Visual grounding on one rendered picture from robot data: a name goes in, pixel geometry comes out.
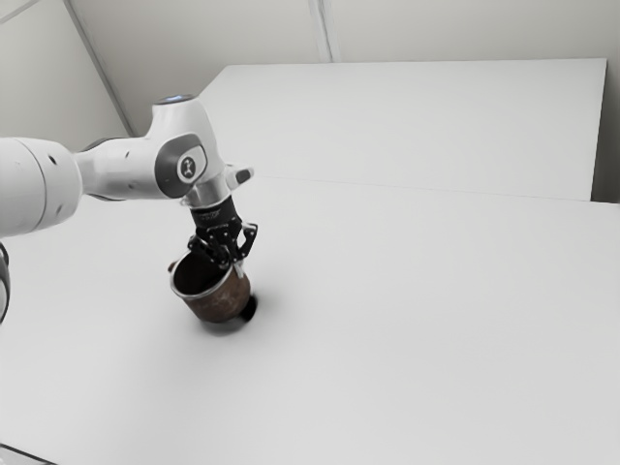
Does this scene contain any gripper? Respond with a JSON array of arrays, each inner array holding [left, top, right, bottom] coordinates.
[[187, 194, 260, 270]]

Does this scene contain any brown metal mug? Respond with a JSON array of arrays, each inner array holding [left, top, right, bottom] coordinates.
[[167, 251, 252, 324]]

